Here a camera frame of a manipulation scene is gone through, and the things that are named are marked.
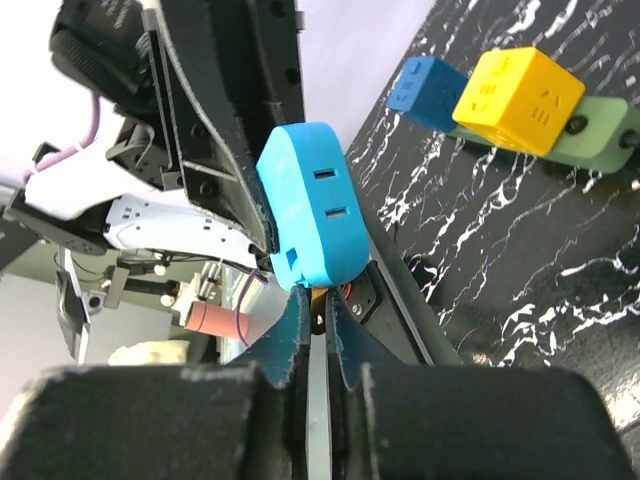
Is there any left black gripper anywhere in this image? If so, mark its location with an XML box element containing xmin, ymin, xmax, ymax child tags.
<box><xmin>49</xmin><ymin>1</ymin><xmax>278</xmax><ymax>253</ymax></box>

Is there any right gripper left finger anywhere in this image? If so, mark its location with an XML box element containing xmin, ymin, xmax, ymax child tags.
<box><xmin>1</xmin><ymin>287</ymin><xmax>310</xmax><ymax>479</ymax></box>

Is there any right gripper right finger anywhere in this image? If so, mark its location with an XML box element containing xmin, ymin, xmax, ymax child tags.
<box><xmin>325</xmin><ymin>291</ymin><xmax>630</xmax><ymax>479</ymax></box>

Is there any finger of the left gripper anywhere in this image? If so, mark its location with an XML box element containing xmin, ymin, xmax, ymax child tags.
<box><xmin>209</xmin><ymin>1</ymin><xmax>305</xmax><ymax>125</ymax></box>

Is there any light blue plug adapter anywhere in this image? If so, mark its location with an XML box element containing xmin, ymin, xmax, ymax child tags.
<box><xmin>256</xmin><ymin>122</ymin><xmax>369</xmax><ymax>291</ymax></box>

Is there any blue cube socket adapter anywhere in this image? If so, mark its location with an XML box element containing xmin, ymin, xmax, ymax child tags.
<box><xmin>386</xmin><ymin>56</ymin><xmax>468</xmax><ymax>133</ymax></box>

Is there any yellow cube socket adapter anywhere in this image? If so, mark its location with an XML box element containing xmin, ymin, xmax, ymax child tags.
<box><xmin>452</xmin><ymin>46</ymin><xmax>586</xmax><ymax>157</ymax></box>

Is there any green power strip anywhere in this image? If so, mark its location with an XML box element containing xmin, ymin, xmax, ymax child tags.
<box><xmin>446</xmin><ymin>96</ymin><xmax>639</xmax><ymax>174</ymax></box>

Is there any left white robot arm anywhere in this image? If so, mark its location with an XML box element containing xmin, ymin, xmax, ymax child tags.
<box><xmin>1</xmin><ymin>1</ymin><xmax>304</xmax><ymax>271</ymax></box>

